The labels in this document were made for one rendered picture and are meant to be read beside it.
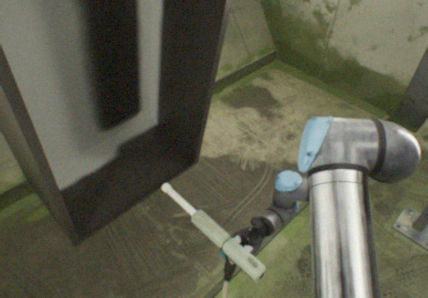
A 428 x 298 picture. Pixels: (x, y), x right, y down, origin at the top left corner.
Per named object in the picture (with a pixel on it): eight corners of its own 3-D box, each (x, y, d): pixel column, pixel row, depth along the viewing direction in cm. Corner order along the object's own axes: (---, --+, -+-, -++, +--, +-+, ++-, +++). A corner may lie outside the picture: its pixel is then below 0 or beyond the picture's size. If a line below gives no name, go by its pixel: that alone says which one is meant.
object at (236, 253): (256, 297, 115) (269, 264, 100) (248, 306, 113) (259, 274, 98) (170, 213, 140) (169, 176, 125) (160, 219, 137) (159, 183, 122)
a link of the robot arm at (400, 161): (445, 114, 63) (334, 178, 128) (380, 110, 63) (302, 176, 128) (454, 173, 59) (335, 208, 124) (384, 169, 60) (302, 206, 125)
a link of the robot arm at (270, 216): (284, 220, 120) (264, 204, 125) (277, 228, 117) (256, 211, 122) (278, 234, 126) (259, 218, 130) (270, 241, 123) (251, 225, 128)
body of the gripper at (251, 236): (249, 260, 117) (269, 241, 124) (254, 247, 111) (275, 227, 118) (234, 245, 120) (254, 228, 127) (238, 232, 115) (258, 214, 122)
